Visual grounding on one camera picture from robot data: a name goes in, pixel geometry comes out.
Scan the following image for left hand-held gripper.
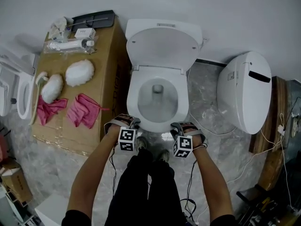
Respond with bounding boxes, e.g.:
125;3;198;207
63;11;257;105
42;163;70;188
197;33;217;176
104;114;142;152

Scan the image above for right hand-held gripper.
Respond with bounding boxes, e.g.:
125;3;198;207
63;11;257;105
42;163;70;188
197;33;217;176
170;121;209;159

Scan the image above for raised white toilet lid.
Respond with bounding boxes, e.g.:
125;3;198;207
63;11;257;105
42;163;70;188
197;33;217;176
126;27;201;76

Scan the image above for person's left forearm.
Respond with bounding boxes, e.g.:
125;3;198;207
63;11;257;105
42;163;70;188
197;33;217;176
66;126;121;218

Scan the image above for person's right forearm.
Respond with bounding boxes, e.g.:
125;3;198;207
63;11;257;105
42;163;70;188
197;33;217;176
191;145;234;221

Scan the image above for white toilet with tank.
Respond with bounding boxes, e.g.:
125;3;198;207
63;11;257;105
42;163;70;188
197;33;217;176
125;18;204;134

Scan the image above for white rounded smart toilet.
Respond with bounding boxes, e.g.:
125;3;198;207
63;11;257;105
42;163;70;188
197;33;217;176
216;51;273;135

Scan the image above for white toilet with raised lid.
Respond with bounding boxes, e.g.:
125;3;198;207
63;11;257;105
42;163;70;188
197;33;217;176
14;52;39;121

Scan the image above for person's left hand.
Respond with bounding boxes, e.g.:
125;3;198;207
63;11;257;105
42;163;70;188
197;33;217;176
114;116;132;128

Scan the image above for person's right hand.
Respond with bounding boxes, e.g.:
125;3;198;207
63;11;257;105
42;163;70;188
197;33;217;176
182;123;199;132

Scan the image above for person's left shoe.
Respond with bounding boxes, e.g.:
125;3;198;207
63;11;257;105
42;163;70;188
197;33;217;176
135;136;149;151

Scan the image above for person's shoe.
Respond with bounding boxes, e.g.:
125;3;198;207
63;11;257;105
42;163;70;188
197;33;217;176
135;136;149;151
157;149;171;163

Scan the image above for person's right shoe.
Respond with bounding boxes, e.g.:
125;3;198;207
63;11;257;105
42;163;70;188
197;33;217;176
157;149;171;163

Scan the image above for pink cloth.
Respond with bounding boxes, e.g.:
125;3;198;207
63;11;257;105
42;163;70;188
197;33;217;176
66;93;110;130
36;95;69;126

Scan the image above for large cardboard box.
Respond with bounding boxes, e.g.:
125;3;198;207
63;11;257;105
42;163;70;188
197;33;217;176
31;15;133;157

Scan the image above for person's black trousers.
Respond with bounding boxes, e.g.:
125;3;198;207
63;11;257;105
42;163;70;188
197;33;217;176
104;148;189;226

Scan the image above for white fluffy mop pad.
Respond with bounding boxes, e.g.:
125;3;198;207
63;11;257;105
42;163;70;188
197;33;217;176
65;59;95;88
40;73;64;104

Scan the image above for black metal stand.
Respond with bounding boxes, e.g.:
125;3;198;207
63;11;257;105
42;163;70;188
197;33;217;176
236;184;301;226

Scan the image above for white tube in plastic bag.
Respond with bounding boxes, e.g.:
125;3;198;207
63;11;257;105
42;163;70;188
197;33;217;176
42;38;97;55

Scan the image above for small white box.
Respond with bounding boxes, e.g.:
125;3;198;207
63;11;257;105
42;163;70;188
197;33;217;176
74;27;97;39

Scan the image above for black plastic tray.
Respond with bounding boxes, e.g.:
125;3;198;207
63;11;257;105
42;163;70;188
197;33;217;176
71;9;116;29

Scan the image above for person's black shirt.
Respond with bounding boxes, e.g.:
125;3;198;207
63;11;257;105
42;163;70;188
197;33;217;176
61;209;237;226

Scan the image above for white flat panel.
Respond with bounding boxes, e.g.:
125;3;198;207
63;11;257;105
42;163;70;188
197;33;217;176
34;194;69;226

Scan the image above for white crumpled rag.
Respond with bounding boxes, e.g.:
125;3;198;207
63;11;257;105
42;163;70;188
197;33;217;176
49;16;74;40

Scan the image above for small cardboard box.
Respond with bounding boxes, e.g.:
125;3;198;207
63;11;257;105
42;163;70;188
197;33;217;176
0;160;33;205

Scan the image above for red object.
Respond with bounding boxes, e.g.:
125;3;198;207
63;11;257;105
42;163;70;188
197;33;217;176
0;135;9;162

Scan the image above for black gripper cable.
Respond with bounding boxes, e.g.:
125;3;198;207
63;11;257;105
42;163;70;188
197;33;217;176
109;144;119;198
179;160;210;222

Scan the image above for white long-handled brush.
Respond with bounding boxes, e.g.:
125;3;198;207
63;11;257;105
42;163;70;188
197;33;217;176
29;71;49;126

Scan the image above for white cable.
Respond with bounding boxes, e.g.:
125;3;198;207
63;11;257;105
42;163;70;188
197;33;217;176
188;113;296;213

